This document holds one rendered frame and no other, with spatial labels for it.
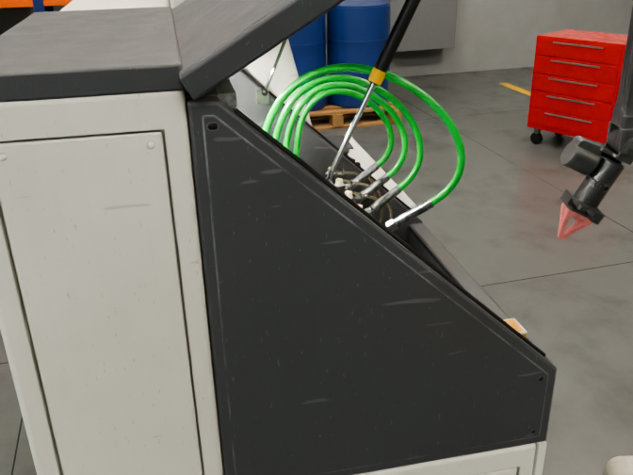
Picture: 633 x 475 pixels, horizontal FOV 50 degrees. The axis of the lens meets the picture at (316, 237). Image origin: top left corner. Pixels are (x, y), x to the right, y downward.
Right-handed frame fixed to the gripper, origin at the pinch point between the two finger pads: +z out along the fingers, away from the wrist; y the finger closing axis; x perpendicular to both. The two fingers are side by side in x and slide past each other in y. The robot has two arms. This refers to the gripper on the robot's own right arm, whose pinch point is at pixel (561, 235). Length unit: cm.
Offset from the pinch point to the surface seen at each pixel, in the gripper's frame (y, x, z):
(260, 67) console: -14, -77, -3
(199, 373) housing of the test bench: 58, -68, 28
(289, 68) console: -16, -71, -5
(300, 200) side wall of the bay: 55, -65, -3
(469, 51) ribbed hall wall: -699, 140, 13
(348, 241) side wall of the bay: 53, -56, 1
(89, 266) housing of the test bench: 61, -87, 16
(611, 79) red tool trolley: -348, 152, -33
